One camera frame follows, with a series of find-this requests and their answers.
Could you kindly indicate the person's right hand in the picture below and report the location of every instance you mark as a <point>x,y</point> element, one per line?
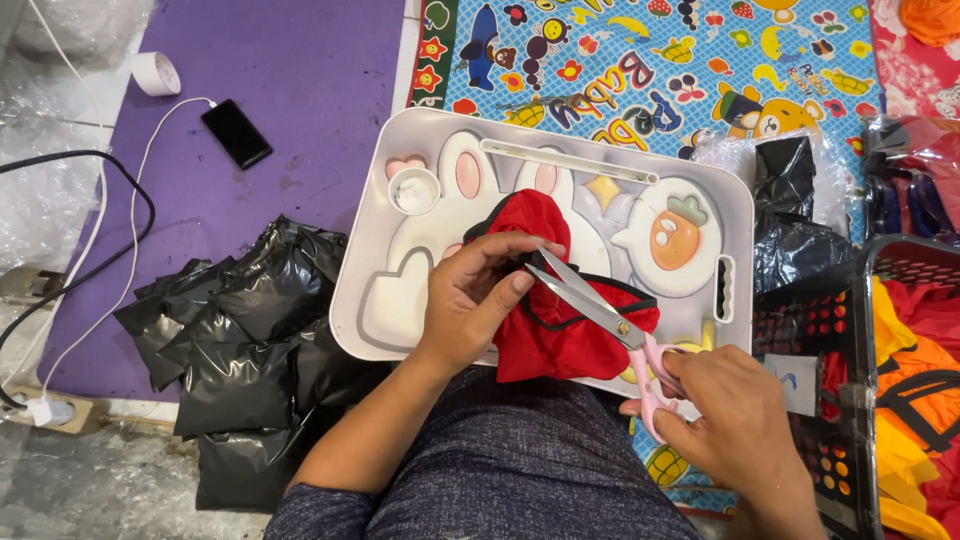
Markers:
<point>731,420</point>

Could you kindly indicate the person's left hand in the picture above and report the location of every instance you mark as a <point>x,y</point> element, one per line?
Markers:
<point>457,307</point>

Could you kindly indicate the red garment with black trim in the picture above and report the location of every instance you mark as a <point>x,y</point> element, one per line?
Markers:
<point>559,330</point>

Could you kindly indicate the white paper label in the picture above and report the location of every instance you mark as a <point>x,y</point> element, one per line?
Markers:
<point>791,384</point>

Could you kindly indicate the black plastic basket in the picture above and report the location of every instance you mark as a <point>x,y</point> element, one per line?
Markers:
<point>795,330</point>

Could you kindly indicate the small white cup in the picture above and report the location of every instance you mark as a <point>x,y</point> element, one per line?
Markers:
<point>414,191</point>

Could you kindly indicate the heap of orange red garments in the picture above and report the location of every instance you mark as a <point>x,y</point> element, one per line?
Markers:
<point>915,375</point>

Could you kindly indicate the white rabbit-print lap table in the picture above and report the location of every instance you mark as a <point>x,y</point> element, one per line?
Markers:
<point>645,225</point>

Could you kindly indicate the crumpled black plastic bag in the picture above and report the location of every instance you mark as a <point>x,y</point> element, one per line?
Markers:
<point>795,225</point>

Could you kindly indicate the pile of black plastic packets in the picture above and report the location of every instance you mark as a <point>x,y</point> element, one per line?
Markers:
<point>240,352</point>

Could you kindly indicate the clear plastic wrapper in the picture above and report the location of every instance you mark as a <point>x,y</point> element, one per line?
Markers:
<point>724,157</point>

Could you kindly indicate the black smartphone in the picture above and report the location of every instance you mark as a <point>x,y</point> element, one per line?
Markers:
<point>236,133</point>

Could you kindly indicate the purple foam mat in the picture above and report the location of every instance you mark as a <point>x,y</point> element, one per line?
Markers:
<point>262,82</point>

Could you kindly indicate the clear bag of dark garments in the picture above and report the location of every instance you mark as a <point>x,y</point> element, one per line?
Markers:
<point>911,180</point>

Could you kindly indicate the colourful cartoon play mat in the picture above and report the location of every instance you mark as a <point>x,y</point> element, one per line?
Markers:
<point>660,67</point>

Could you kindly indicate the white tape roll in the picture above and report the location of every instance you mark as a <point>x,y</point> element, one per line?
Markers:
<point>155,73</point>

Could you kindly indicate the beige power strip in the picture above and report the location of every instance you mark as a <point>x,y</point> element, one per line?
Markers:
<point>82,416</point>

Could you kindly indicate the red floral cloth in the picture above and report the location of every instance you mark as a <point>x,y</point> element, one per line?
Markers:
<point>911,64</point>

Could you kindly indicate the white charger plug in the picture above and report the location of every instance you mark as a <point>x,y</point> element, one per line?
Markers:
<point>51,411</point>

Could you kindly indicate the clear bubble wrap sheet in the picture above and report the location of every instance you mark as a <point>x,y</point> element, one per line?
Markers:
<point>45,180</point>

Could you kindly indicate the orange cloth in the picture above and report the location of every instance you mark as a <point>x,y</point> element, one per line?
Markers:
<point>932,19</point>

